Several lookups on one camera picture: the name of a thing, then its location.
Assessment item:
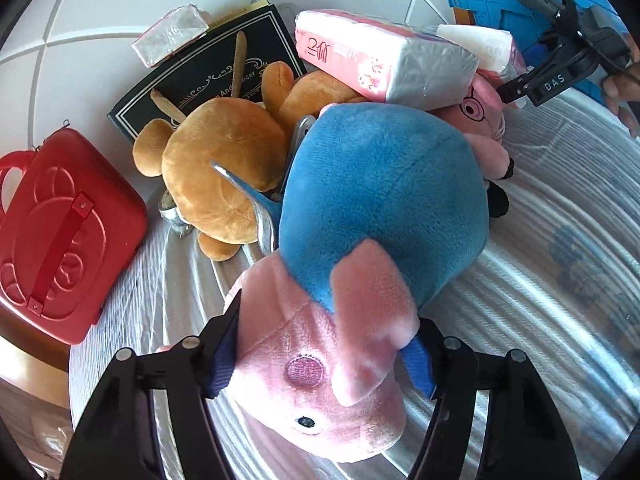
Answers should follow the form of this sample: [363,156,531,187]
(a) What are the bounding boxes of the black box with gold print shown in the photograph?
[106,0,308,143]

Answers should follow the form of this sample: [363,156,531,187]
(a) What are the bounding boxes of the pig plush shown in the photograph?
[435,72,516,218]
[155,102,491,463]

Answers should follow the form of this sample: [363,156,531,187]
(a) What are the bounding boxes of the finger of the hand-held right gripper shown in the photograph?
[496,35,596,108]

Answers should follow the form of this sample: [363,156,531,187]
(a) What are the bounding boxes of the red embossed bear case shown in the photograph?
[0,119,149,346]

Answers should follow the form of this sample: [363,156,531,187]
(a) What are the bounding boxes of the silver metal tongs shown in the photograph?
[210,115,317,256]

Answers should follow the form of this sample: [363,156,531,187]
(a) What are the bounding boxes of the pink and white tissue pack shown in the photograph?
[436,24,528,108]

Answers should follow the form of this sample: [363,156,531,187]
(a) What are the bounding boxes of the small clear tissue packet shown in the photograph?
[131,4,210,67]

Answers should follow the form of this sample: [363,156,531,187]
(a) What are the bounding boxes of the person's right hand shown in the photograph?
[602,42,640,138]

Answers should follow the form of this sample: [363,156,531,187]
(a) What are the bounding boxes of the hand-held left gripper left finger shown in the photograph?
[60,302,246,480]

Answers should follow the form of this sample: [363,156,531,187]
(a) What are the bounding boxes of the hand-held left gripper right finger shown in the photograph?
[400,317,583,480]

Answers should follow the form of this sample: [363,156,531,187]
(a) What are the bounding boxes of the brown teddy bear plush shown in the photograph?
[132,60,363,262]

